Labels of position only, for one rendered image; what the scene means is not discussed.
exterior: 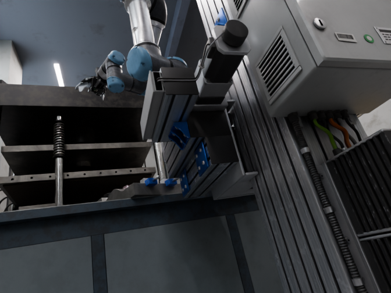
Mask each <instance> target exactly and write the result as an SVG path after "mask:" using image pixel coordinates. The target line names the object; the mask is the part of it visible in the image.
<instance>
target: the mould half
mask: <svg viewBox="0 0 391 293"><path fill-rule="evenodd" d="M181 192H182V188H181V184H176V185H175V186H174V187H166V184H165V183H158V184H157V185H155V186H145V183H133V184H131V185H130V186H129V187H127V188H126V189H114V190H113V191H112V192H111V194H110V195H109V197H108V198H100V199H99V200H98V201H97V202H99V201H110V200H116V199H126V198H137V197H143V196H153V195H164V194H174V193H181Z"/></svg>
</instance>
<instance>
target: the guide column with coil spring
mask: <svg viewBox="0 0 391 293"><path fill-rule="evenodd" d="M55 120H62V121H63V117H61V116H56V117H55ZM55 203H56V204H57V206H62V205H64V204H63V158H61V157H58V158H55Z"/></svg>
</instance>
